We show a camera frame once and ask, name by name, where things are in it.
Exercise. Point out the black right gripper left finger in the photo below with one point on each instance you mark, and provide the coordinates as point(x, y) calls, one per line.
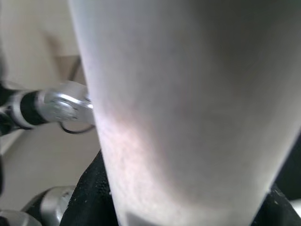
point(94, 200)

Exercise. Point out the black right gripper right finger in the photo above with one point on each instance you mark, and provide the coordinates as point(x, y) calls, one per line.
point(277, 212)

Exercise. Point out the white plastic table leg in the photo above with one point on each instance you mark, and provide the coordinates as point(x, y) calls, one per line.
point(188, 106)

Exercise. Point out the silver robot leg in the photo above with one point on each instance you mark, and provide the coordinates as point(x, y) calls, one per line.
point(51, 202)

